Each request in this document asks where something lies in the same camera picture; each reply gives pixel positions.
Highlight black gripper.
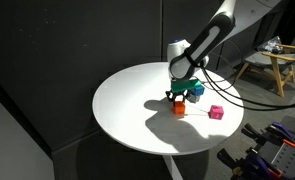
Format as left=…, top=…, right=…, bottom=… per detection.
left=165, top=89, right=189, bottom=104

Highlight orange block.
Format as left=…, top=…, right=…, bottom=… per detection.
left=172, top=100, right=187, bottom=116

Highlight grey block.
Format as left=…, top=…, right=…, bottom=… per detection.
left=186, top=92, right=201, bottom=105

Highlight blue block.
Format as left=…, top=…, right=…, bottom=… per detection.
left=190, top=85, right=206, bottom=98

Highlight mulberry pink block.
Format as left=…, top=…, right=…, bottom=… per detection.
left=207, top=104, right=225, bottom=121

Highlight purple orange spring clamp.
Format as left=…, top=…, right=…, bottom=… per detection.
left=241, top=121, right=295, bottom=149
left=216, top=147, right=284, bottom=180

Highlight wooden armchair grey cushion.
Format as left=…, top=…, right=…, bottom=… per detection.
left=234, top=43, right=295, bottom=99

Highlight crumpled clear plastic bag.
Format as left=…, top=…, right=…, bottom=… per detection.
left=257, top=35, right=284, bottom=55

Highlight green wrist camera housing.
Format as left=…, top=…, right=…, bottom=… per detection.
left=170, top=78, right=203, bottom=95

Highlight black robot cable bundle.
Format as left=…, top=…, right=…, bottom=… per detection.
left=199, top=41, right=295, bottom=113

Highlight white table pedestal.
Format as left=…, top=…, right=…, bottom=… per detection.
left=162, top=154, right=185, bottom=180

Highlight clamps with orange blue handles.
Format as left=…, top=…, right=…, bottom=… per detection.
left=250, top=115, right=295, bottom=180

